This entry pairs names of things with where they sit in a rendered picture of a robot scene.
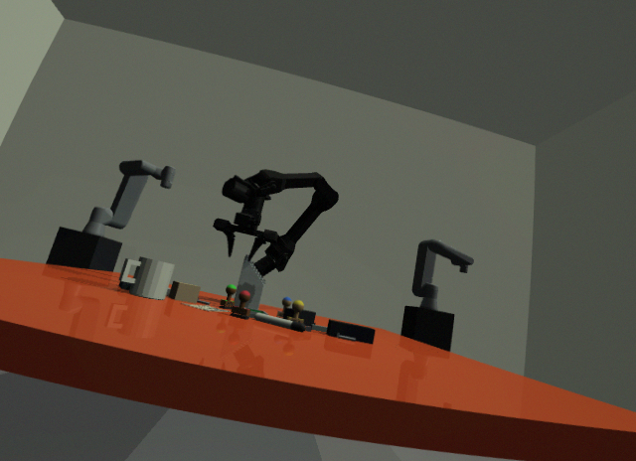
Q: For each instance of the olive-yellow rubber stamp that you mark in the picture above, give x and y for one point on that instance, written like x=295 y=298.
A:
x=297 y=306

